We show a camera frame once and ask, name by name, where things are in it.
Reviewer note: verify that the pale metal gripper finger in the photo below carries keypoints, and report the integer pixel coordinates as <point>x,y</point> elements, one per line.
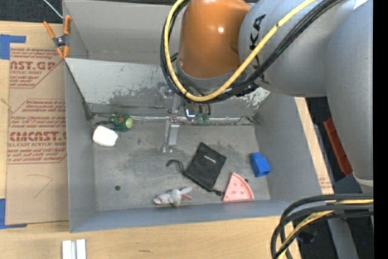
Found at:
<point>174,135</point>
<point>167,136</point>

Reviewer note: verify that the grey metal bin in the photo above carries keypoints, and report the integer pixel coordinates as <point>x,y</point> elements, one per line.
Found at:
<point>136,166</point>

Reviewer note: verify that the green round toy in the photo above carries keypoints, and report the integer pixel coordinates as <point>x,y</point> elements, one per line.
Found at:
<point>122,122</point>

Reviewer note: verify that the white toy rabbit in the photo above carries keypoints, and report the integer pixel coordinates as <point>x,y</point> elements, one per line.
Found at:
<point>172,197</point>

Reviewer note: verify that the white soft block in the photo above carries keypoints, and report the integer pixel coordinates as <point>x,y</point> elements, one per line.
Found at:
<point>105,136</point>

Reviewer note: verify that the pink toy wedge slice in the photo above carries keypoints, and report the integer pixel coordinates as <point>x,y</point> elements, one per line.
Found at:
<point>238,191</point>

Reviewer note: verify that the blue block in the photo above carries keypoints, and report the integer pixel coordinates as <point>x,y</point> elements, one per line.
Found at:
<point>259,165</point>

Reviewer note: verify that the brown cardboard board red print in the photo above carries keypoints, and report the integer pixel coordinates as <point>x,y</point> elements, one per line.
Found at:
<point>36,118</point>

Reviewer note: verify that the black cylinder on white bracket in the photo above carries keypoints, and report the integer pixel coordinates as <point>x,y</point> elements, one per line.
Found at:
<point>249,91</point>

